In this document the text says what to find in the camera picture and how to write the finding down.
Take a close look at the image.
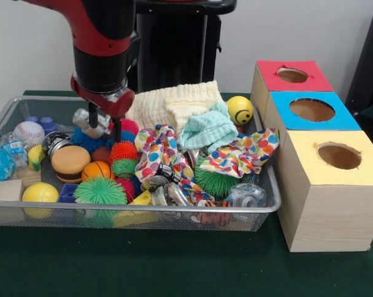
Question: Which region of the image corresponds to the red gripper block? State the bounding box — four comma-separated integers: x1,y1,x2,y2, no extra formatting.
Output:
71,74,136,143

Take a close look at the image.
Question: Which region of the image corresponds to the silver robot toy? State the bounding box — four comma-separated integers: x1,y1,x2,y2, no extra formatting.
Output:
72,108,113,140

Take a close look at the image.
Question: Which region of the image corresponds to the rainbow spiky caterpillar toy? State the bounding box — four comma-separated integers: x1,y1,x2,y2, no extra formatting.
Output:
109,119,140,181

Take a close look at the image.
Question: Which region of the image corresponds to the cream yellow cloth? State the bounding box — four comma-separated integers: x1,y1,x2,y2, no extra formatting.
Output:
126,80,227,134

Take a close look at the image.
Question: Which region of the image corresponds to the polka dot colourful cloth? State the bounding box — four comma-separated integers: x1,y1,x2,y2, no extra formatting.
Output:
134,124,196,192
200,128,280,180

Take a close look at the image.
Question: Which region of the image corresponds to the mint green cloth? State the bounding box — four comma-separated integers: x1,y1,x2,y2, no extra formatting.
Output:
177,102,238,154

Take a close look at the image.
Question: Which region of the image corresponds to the clear shallow mesh bin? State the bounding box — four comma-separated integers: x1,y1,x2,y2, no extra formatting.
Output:
0,96,283,232

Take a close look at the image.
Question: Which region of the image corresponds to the wooden box with three holes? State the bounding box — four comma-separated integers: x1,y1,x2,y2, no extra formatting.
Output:
249,60,373,253

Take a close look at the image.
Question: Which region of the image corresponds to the orange basketball toy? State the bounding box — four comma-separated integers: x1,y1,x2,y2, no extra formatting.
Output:
81,161,113,183

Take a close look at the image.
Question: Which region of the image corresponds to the burger toy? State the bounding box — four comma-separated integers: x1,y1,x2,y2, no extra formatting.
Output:
50,145,92,184

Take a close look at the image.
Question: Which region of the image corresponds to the small green spiky ball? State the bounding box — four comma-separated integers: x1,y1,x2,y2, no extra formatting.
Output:
74,178,127,206

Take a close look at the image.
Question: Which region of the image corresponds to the white baseball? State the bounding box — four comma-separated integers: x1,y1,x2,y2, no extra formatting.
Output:
14,121,45,146

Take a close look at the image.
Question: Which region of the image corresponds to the plain yellow ball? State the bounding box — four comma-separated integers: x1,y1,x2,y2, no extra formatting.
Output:
22,183,60,218

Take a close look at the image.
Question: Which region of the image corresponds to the pale wooden block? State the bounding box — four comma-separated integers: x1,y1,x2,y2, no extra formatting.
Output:
0,179,24,223

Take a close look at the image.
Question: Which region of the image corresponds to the large green spiky ball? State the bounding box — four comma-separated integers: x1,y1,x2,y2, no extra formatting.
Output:
194,155,239,197

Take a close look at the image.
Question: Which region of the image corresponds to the yellow smiley ball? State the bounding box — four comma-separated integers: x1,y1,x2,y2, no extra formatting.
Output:
226,96,254,126

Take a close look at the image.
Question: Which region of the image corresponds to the black chair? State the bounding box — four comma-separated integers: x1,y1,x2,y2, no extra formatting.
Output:
347,6,373,121

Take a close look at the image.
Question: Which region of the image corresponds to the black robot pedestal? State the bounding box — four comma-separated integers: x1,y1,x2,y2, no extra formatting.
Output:
127,0,238,93

